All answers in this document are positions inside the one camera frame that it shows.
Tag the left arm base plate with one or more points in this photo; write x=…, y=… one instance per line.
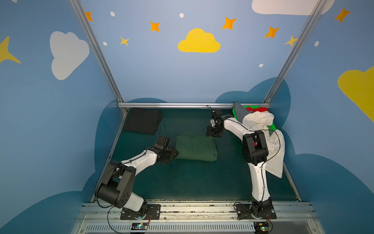
x=152, y=211

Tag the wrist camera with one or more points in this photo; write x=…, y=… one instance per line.
x=161, y=143
x=217, y=116

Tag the grey t-shirt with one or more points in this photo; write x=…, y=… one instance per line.
x=240, y=111

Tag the dark green t-shirt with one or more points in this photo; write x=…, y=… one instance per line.
x=200, y=147

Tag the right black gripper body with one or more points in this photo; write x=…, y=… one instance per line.
x=215, y=127

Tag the red t-shirt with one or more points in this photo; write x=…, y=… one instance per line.
x=258, y=109

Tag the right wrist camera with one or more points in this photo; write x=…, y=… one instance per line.
x=217, y=116

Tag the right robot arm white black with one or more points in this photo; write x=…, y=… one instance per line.
x=254, y=152

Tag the aluminium frame back rail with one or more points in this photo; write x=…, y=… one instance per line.
x=176, y=105

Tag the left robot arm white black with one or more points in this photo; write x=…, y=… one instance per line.
x=116, y=185

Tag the white t-shirt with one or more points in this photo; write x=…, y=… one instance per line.
x=276, y=147

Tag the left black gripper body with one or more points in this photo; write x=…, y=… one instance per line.
x=168, y=153

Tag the right controller board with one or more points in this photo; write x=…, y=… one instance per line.
x=261, y=227

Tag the aluminium frame left post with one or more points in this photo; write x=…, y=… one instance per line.
x=85, y=24

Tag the left controller board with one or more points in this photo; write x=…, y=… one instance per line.
x=139, y=227

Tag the bright green basket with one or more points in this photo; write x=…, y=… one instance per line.
x=263, y=120

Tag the aluminium frame right post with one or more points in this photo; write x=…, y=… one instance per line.
x=297, y=47

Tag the controller board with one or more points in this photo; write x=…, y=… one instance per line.
x=139, y=227
x=261, y=227

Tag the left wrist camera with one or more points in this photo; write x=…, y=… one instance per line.
x=161, y=143

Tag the folded black t-shirt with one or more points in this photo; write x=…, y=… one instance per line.
x=143, y=121

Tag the aluminium front rail base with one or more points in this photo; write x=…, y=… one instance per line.
x=199, y=217

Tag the aluminium frame post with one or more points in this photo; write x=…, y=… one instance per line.
x=297, y=47
x=85, y=24

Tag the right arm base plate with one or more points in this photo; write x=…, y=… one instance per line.
x=244, y=211

